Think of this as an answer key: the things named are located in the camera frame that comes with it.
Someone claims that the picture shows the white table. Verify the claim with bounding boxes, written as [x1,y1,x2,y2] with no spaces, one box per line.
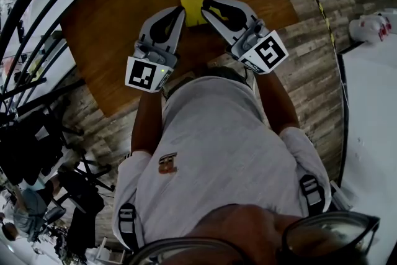
[337,38,397,265]

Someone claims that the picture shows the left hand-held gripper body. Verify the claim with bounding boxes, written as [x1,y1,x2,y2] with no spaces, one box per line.
[124,37,179,94]

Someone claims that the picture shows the white plastic bag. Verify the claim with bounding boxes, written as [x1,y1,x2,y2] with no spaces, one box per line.
[348,11,393,43]

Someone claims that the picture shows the black and white strap buckle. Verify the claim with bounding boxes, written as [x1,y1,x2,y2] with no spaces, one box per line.
[118,202,140,251]
[298,174,326,215]

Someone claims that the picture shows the black-framed glasses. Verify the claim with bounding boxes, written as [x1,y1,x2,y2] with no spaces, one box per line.
[125,210,381,265]

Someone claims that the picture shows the black curved metal frame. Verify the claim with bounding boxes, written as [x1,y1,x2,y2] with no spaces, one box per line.
[0,0,131,109]

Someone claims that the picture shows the yellow and black floor tape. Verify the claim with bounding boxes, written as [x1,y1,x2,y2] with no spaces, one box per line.
[301,0,337,51]

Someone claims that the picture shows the black office chair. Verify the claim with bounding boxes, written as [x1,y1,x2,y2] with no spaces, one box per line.
[57,148,116,257]

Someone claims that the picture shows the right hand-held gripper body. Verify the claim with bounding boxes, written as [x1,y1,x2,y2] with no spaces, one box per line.
[225,19,290,75]

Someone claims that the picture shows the person's left forearm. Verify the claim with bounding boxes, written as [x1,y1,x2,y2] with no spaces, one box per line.
[130,89,164,156]

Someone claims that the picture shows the person's right forearm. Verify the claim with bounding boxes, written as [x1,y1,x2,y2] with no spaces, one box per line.
[253,68,301,136]

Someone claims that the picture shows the grey short-sleeved shirt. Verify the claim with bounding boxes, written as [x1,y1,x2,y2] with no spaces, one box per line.
[112,75,332,253]

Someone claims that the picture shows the person's face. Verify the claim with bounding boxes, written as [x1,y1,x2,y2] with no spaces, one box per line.
[161,203,370,265]

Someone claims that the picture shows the white cable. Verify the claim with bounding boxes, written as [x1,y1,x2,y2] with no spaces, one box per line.
[335,49,350,111]

